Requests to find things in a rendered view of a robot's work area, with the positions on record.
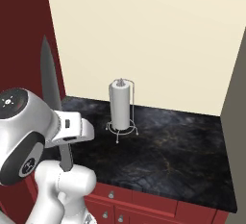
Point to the white paper towel roll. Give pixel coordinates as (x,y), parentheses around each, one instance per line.
(119,106)

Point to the dark red tall cabinet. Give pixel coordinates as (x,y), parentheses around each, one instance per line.
(22,26)

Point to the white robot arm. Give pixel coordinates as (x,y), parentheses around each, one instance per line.
(29,119)

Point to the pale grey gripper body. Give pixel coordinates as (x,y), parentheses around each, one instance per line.
(87,131)

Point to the silver drawer knob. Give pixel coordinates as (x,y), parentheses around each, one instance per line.
(110,194)

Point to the silver cabinet door knob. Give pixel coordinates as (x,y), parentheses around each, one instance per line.
(105,215)
(120,218)

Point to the red drawer front with knob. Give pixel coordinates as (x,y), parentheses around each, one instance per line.
(120,192)

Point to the red cabinet door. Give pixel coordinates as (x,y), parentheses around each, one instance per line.
(97,211)
(144,219)

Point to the grey tall fridge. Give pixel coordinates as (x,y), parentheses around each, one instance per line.
(235,122)

